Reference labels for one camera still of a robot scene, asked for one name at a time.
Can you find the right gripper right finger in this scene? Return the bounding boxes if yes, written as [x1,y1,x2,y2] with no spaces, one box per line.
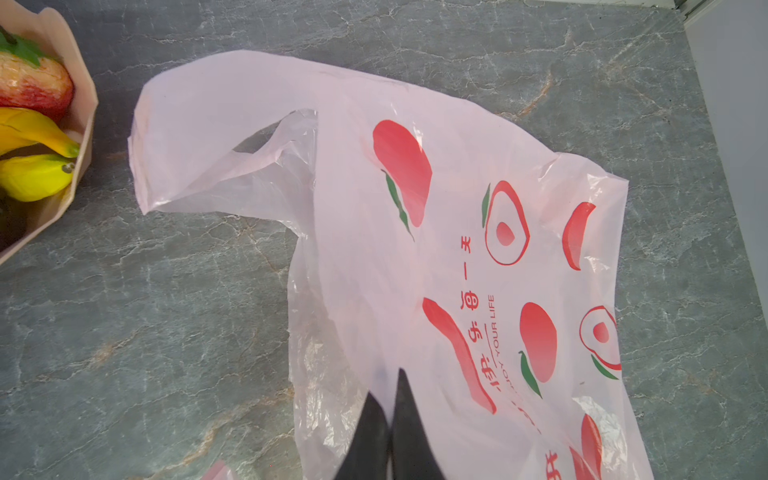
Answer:
[391,369,445,480]

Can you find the pink fruit print plastic bag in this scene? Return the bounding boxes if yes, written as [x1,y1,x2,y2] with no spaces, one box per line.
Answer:
[129,50,652,479]

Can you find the small yellow banana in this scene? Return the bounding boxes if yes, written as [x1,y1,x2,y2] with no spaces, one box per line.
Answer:
[1,154,75,202]

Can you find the long yellow banana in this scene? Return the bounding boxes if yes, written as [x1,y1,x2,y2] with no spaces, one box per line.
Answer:
[1,107,80,158]

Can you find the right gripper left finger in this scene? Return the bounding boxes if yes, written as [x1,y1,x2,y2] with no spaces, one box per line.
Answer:
[334,393,390,480]

